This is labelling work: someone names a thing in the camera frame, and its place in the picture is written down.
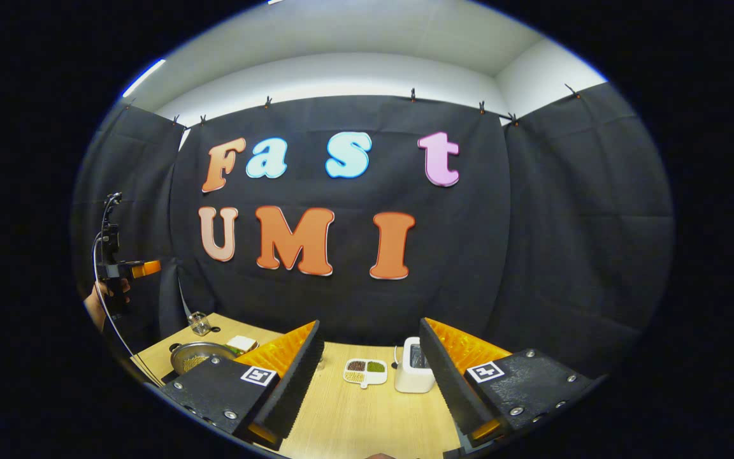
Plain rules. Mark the sandwich on white plate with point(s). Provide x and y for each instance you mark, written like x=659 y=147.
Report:
x=241 y=344

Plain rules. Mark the white toaster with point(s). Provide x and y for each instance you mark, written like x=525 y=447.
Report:
x=413 y=379

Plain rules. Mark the row of backdrop clips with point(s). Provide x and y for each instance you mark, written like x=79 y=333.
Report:
x=413 y=94

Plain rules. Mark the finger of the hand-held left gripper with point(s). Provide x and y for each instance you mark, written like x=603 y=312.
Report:
x=145 y=269

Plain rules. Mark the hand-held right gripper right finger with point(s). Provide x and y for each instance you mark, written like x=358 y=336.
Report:
x=446 y=382

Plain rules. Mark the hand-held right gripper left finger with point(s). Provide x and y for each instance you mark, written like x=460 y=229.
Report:
x=294 y=389

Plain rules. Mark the pile of yellow soybeans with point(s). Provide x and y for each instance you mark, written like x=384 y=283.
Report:
x=195 y=362

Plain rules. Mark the white divided bean dish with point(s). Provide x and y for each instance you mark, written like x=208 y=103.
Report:
x=365 y=373

